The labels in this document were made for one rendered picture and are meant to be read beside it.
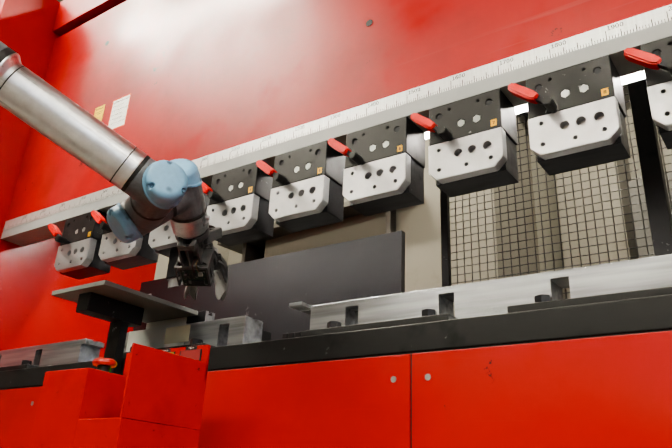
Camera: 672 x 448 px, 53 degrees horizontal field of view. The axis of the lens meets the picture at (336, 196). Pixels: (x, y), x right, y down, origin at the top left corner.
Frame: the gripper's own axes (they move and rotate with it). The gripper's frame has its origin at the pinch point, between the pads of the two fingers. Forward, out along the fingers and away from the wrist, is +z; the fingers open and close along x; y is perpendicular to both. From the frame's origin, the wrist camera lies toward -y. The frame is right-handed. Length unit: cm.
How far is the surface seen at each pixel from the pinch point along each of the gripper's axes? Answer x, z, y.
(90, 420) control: -2, -23, 51
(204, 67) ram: -12, -27, -61
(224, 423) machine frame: 11.4, -1.5, 35.1
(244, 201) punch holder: 6.8, -13.9, -16.1
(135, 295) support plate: -12.8, -6.9, 8.4
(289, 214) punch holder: 18.8, -16.9, -7.3
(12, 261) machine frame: -83, 35, -50
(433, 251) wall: 60, 117, -156
